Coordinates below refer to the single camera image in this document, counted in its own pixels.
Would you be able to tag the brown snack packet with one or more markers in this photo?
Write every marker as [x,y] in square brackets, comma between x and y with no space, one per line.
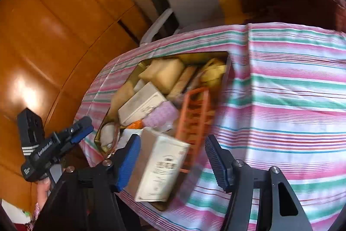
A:
[183,82]

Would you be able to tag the orange plastic rack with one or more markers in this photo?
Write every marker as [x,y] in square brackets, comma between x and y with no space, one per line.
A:
[180,122]

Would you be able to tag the eyeglasses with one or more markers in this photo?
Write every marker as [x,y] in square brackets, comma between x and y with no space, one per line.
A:
[118,133]

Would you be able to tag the person's left forearm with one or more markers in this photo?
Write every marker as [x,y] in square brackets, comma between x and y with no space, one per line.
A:
[33,217]

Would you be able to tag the dark red cloth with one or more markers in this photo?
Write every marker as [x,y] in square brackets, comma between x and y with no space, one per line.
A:
[283,1]

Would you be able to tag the white box with brown side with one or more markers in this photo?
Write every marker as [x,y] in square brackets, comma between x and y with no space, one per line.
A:
[162,166]

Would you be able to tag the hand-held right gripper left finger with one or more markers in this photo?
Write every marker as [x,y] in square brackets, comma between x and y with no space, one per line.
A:
[127,166]

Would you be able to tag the gold tin box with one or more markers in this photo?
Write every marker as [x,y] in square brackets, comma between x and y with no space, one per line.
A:
[194,56]

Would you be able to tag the orange white packet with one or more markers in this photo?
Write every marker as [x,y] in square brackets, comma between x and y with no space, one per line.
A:
[135,125]

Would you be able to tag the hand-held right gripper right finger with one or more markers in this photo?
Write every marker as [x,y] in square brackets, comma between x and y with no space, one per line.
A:
[216,163]

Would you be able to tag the beige packet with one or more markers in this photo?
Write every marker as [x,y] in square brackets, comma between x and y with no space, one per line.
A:
[165,74]

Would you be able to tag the flat white box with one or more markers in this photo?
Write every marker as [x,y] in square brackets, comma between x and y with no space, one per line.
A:
[140,105]

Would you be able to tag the striped tablecloth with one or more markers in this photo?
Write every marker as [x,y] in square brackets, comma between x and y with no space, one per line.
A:
[283,98]

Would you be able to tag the person's left hand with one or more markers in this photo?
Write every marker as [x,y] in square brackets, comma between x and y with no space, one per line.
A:
[43,193]

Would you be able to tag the yellow soft toy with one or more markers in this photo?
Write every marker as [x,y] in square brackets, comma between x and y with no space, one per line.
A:
[213,71]

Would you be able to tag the pink plastic-wrapped packet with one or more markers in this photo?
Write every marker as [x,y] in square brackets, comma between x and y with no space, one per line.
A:
[162,114]

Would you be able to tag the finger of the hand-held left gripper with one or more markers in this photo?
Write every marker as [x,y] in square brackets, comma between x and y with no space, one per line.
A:
[81,128]
[67,145]

